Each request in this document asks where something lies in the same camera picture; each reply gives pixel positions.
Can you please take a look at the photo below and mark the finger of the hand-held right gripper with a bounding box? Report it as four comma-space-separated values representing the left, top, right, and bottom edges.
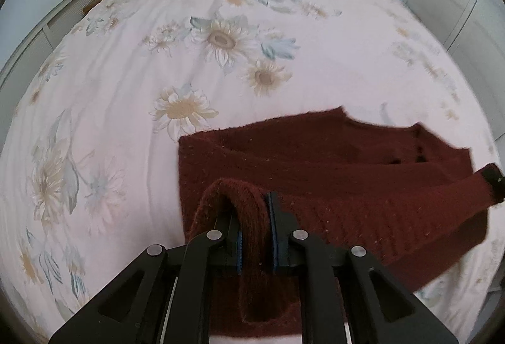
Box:
482, 163, 505, 207

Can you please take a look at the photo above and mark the dark red knitted sweater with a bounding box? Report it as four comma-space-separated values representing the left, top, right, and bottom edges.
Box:
177, 106, 498, 339

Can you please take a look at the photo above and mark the white slatted radiator cover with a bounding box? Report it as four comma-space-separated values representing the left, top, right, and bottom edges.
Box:
0, 0, 105, 104

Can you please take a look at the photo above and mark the pink floral bedsheet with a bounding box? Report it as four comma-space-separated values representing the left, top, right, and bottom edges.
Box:
0, 0, 502, 344

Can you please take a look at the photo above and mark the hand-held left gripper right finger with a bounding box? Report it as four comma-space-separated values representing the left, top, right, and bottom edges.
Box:
267, 192, 459, 344

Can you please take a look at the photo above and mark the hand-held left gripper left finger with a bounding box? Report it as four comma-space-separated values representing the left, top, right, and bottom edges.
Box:
48, 205, 244, 344

